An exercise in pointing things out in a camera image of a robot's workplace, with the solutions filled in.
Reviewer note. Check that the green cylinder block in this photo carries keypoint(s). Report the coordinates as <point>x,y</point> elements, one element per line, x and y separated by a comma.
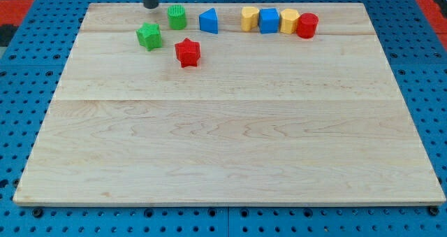
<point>177,17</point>

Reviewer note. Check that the blue triangle block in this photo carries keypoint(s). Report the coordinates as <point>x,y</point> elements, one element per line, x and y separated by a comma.
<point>209,22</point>

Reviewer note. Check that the light wooden board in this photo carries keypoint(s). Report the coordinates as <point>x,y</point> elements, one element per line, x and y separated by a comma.
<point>263,120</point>

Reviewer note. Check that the red star block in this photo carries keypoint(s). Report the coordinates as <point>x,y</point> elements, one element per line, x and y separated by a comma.
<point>187,52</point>

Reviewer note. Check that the yellow heart block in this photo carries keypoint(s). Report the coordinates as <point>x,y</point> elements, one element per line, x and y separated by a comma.
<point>249,18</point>

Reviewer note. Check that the blue cube block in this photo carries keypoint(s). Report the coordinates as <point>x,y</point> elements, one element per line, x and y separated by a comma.
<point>268,20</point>

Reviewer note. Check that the green star block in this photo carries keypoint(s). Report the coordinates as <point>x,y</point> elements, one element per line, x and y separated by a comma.
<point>149,36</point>

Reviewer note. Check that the yellow hexagon block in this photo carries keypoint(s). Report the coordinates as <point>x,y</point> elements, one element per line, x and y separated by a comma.
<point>289,20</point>

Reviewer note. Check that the red cylinder block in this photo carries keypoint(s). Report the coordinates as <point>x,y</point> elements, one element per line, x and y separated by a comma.
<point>307,24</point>

